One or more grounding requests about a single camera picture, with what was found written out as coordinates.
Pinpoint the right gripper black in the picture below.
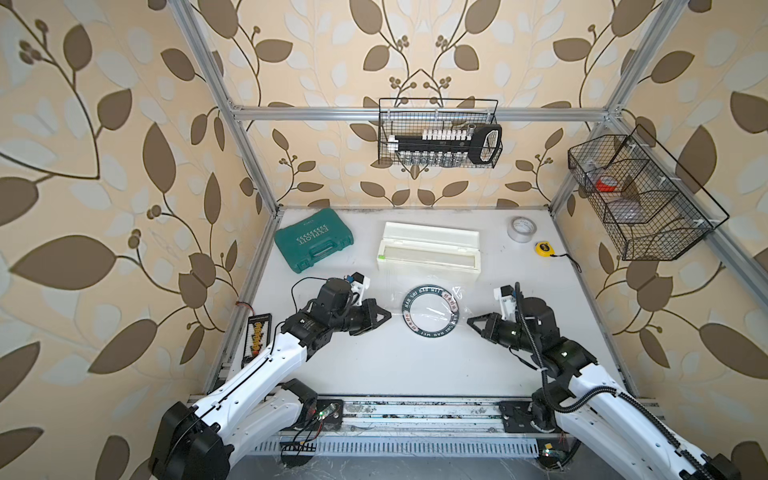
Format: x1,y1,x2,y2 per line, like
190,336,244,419
467,310,540,354

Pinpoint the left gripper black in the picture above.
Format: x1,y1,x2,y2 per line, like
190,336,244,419
327,297,392,333

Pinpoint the white plate dark green rim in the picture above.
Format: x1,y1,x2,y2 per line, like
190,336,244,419
401,284,460,338

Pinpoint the white plastic wrap dispenser box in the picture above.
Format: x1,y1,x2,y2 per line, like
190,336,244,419
376,222,482,277

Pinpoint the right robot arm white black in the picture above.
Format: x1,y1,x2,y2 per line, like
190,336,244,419
467,293,741,479

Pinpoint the yellow tape measure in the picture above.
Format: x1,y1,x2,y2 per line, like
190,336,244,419
534,241,557,258

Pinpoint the green plastic tool case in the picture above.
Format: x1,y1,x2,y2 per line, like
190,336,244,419
274,208,354,274

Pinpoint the red item in basket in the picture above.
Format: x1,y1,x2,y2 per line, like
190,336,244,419
595,175,620,193

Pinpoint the black socket set holder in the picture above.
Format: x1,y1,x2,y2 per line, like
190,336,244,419
384,124,503,168

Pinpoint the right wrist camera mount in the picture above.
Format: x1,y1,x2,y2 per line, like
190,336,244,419
493,285,517,321

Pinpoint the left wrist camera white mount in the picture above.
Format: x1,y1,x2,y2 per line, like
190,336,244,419
346,272,370,298

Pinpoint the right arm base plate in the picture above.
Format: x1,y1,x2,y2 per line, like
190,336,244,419
497,400,562,434

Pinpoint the grey duct tape roll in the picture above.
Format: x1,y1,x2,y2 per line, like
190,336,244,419
507,216,538,244

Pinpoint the aluminium frame front rail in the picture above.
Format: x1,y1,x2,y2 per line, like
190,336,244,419
239,394,661,439

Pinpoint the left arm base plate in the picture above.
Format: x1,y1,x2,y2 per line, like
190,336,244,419
288,398,345,432

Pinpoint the black corrugated cable conduit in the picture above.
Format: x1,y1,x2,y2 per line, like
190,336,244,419
512,281,709,475

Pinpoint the black wire basket right wall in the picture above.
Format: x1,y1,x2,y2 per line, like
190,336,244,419
568,124,730,261

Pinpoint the black wire basket wall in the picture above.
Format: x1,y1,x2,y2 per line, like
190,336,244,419
377,97,503,168
568,124,730,261

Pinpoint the black wire basket back wall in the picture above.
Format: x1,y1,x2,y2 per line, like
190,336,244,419
377,97,503,168

